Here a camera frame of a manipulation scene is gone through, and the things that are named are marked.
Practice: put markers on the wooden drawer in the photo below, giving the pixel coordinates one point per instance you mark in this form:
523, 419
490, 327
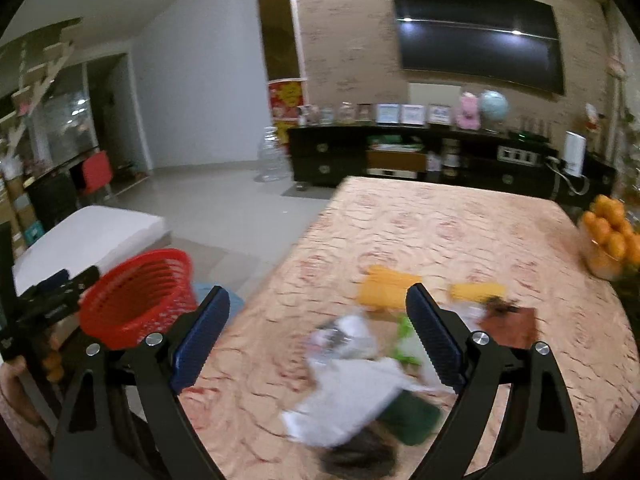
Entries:
395, 164

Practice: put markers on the white paper sheet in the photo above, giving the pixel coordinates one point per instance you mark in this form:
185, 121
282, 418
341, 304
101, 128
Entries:
350, 400

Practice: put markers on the clear plastic wrapper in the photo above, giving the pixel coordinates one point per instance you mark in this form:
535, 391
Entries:
342, 337

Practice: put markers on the white power strip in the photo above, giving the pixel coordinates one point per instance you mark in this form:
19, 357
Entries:
520, 155

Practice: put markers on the light green packet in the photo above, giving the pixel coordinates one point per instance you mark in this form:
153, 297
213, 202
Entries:
402, 332

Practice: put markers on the dark green packet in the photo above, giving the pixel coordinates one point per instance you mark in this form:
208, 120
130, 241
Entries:
415, 417

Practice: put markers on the brown packet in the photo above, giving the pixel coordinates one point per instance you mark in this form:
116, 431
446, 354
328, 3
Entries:
510, 327

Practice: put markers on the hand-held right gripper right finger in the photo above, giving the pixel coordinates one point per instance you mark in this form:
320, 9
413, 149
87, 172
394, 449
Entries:
435, 340

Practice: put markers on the green and white box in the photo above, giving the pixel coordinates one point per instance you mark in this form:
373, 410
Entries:
395, 147

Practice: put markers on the large yellow sponge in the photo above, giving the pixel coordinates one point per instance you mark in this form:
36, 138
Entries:
385, 287

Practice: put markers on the black wall television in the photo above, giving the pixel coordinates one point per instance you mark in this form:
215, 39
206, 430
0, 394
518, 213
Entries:
475, 35

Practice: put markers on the glass fruit bowl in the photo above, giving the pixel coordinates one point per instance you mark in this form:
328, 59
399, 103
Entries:
600, 262

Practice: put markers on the dark wrapper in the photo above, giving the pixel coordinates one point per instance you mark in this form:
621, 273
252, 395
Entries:
360, 455

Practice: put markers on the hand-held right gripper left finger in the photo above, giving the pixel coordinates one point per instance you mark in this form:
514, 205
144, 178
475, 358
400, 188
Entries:
200, 345

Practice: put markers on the white cushioned bench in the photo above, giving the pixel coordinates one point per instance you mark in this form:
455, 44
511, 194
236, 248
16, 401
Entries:
85, 235

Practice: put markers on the light blue globe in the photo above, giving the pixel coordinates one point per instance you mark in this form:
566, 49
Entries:
493, 106

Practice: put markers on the small yellow sponge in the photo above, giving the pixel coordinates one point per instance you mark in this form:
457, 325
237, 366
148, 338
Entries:
475, 292

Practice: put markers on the pile of oranges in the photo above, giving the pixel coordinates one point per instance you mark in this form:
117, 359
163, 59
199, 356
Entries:
607, 225

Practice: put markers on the small brown picture frame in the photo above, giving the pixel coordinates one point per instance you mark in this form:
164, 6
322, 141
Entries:
364, 113

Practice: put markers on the red and yellow wall poster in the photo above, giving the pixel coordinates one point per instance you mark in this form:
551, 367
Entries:
286, 102

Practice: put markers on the white upright appliance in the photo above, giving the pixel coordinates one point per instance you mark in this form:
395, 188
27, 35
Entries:
575, 155

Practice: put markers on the black router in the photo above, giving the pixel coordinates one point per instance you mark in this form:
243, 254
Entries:
529, 135

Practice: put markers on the white board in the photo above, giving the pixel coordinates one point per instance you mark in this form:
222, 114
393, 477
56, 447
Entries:
432, 94

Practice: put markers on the white wall shelf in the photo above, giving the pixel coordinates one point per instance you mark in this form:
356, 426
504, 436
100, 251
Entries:
45, 67

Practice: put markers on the red chair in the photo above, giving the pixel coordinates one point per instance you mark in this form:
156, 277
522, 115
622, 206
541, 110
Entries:
96, 172

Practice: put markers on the black chair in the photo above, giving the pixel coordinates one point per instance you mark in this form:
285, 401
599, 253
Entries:
50, 200

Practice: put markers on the large clear water bottle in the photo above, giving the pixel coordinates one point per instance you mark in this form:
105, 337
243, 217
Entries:
272, 157

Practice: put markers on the black television cabinet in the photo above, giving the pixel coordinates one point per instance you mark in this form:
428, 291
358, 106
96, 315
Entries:
325, 160

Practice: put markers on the small glass jar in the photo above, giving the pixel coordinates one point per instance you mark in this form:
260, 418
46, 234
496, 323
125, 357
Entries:
327, 116

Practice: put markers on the red plastic mesh basket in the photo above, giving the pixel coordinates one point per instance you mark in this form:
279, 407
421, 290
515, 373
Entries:
135, 285

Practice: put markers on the person's left hand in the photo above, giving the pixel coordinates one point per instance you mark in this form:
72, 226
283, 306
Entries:
15, 380

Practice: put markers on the blue picture frame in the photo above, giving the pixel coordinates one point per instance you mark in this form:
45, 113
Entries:
439, 114
413, 114
387, 114

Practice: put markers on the red and white figurine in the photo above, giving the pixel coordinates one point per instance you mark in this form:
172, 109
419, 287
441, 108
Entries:
591, 119

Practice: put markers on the rose print tablecloth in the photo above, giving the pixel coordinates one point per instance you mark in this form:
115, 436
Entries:
425, 230

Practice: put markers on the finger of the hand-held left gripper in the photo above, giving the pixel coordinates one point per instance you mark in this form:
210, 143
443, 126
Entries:
60, 282
50, 307

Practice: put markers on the pink plush toy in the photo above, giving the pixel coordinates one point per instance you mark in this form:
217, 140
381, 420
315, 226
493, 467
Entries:
467, 110

